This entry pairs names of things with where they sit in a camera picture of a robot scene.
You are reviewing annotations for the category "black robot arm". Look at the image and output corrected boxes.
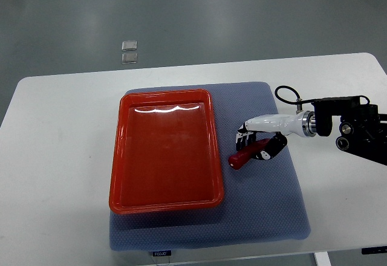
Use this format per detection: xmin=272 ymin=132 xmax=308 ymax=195
xmin=275 ymin=85 xmax=386 ymax=165

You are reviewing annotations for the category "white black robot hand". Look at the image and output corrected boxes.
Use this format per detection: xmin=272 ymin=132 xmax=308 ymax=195
xmin=235 ymin=111 xmax=317 ymax=160

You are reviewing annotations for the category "red plastic tray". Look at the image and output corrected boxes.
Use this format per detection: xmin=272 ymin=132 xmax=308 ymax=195
xmin=109 ymin=89 xmax=224 ymax=215

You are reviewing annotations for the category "blue-grey foam mat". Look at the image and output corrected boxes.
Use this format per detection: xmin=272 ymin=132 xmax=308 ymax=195
xmin=109 ymin=82 xmax=310 ymax=251

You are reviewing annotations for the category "upper metal floor plate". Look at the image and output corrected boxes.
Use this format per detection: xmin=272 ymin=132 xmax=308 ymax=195
xmin=122 ymin=41 xmax=137 ymax=51

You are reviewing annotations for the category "lower metal floor plate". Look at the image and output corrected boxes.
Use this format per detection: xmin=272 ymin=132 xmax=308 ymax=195
xmin=122 ymin=53 xmax=138 ymax=64

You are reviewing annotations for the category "metal floor plate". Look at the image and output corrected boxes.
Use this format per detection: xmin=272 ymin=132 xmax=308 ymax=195
xmin=122 ymin=41 xmax=137 ymax=51
xmin=122 ymin=53 xmax=138 ymax=64

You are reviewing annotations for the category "red chili pepper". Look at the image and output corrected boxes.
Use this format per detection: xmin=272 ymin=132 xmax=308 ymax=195
xmin=228 ymin=138 xmax=270 ymax=170

